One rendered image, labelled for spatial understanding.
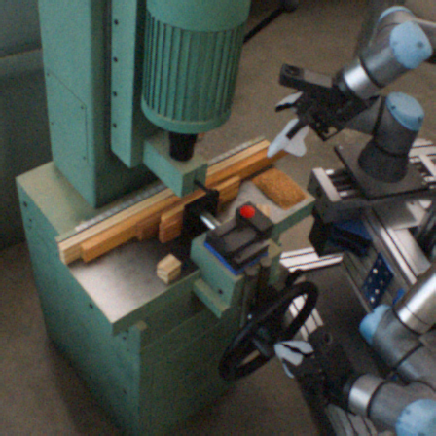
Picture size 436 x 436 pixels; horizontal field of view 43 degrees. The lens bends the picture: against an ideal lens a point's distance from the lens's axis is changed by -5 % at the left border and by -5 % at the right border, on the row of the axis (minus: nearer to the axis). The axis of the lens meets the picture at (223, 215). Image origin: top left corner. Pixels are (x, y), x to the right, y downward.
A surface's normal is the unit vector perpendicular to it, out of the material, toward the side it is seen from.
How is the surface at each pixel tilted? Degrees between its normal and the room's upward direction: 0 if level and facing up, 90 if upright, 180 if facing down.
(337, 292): 0
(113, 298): 0
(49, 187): 0
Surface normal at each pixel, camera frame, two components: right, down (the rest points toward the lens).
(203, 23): 0.13, 0.74
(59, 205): 0.13, -0.67
